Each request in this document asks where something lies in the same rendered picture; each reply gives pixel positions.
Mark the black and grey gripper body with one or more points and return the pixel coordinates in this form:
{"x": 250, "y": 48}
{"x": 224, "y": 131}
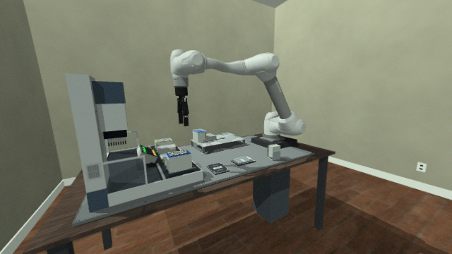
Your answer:
{"x": 181, "y": 92}

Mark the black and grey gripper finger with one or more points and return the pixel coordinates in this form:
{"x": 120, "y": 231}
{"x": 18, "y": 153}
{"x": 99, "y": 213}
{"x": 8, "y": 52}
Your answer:
{"x": 185, "y": 111}
{"x": 179, "y": 111}

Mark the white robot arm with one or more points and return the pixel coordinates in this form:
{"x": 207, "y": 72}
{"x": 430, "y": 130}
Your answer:
{"x": 264, "y": 66}

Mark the white ready button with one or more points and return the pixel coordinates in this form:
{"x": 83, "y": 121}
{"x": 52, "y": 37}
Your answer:
{"x": 274, "y": 152}

